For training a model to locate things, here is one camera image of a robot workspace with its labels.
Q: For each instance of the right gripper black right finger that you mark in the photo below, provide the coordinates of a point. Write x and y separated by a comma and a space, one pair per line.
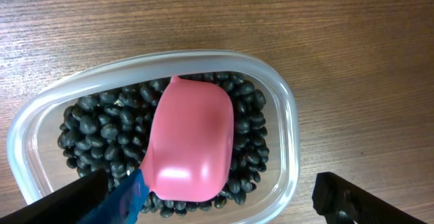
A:
340, 201

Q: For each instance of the clear plastic container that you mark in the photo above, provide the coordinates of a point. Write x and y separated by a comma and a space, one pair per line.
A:
39, 167

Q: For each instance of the pink scoop with blue handle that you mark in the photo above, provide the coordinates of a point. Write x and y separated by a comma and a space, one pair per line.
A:
188, 156

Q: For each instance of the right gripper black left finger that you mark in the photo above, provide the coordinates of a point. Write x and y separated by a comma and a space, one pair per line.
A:
69, 204

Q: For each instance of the black beans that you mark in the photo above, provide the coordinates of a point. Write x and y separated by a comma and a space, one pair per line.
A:
110, 130

